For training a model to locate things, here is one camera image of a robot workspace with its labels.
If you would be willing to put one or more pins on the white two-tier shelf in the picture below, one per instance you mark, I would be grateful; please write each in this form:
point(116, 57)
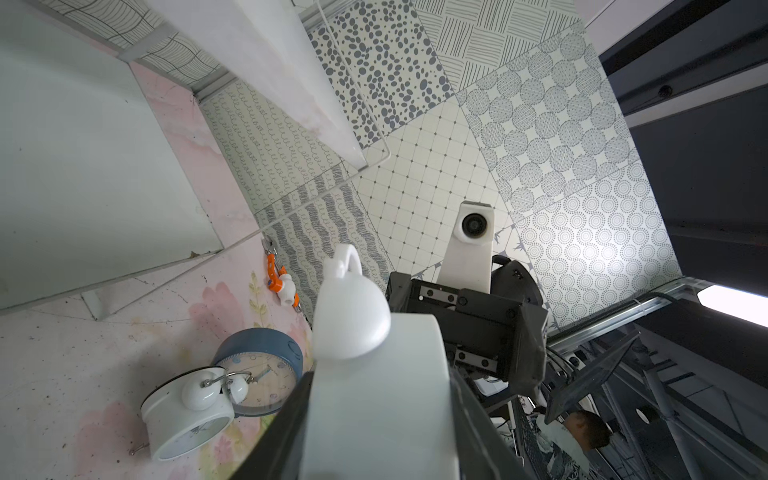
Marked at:
point(108, 169)

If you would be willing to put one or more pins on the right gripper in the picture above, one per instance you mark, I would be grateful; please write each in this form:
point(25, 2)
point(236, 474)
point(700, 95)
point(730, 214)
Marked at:
point(495, 340)

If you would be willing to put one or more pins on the orange white tool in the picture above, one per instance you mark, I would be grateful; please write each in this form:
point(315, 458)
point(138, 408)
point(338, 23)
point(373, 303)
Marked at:
point(280, 281)

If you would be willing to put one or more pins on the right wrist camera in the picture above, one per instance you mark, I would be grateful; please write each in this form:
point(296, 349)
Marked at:
point(467, 262)

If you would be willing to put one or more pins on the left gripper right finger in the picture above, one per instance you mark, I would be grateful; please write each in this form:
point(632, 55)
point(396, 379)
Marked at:
point(482, 453)

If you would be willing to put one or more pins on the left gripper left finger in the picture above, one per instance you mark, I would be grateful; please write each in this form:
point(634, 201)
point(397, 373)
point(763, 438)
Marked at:
point(277, 455)

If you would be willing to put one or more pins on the blue round alarm clock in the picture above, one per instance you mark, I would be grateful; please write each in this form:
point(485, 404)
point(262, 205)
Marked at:
point(273, 362)

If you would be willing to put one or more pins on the white twin-bell alarm clock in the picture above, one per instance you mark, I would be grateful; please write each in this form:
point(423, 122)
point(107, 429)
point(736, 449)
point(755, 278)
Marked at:
point(190, 410)
point(380, 403)

